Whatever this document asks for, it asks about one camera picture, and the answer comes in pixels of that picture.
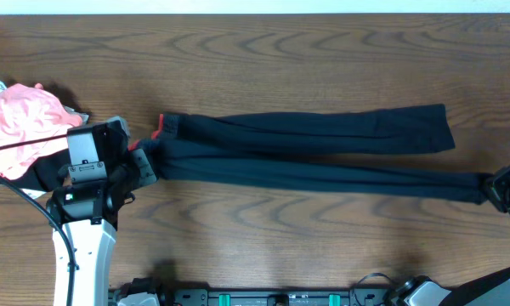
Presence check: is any left black cable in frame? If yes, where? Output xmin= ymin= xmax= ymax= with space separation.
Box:
xmin=0 ymin=133 xmax=78 ymax=306

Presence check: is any pink crumpled garment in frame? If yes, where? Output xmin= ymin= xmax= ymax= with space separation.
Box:
xmin=0 ymin=83 xmax=84 ymax=180

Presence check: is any black folded garment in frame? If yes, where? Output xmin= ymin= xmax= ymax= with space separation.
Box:
xmin=12 ymin=150 xmax=71 ymax=192

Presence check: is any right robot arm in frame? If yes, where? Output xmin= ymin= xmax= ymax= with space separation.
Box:
xmin=385 ymin=165 xmax=510 ymax=306

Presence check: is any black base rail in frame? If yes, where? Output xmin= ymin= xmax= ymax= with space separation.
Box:
xmin=108 ymin=278 xmax=394 ymax=306

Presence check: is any black leggings red waistband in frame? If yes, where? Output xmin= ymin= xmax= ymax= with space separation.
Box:
xmin=134 ymin=104 xmax=486 ymax=204

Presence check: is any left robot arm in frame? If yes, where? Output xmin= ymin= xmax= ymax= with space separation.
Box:
xmin=46 ymin=116 xmax=157 ymax=305

